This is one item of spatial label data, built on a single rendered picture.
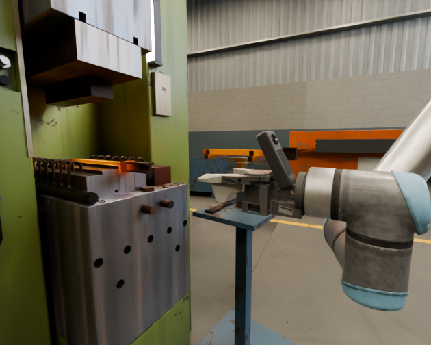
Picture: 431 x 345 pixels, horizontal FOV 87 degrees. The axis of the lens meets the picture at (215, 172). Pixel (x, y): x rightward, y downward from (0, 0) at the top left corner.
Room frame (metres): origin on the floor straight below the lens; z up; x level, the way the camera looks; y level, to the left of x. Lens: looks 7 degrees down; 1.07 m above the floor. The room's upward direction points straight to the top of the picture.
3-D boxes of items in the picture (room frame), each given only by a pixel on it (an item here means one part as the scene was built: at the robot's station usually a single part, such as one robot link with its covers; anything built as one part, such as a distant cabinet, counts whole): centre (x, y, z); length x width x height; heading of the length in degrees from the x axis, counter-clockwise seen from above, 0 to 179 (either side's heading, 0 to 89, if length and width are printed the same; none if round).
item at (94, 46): (0.79, 0.46, 1.32); 0.42 x 0.20 x 0.10; 58
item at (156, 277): (0.84, 0.44, 0.69); 0.56 x 0.38 x 0.45; 58
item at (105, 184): (0.79, 0.46, 0.96); 0.42 x 0.20 x 0.09; 58
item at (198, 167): (4.84, 0.41, 0.36); 1.21 x 0.81 x 0.72; 72
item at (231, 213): (1.05, -0.14, 0.76); 0.40 x 0.30 x 0.02; 144
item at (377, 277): (0.37, -0.27, 0.86); 0.12 x 0.09 x 0.12; 167
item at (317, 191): (0.41, -0.19, 0.98); 0.10 x 0.05 x 0.09; 148
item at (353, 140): (3.87, -2.12, 0.63); 2.10 x 1.12 x 1.25; 66
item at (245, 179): (0.45, -0.06, 1.00); 0.09 x 0.05 x 0.02; 91
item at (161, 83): (1.01, 0.23, 1.27); 0.09 x 0.02 x 0.17; 148
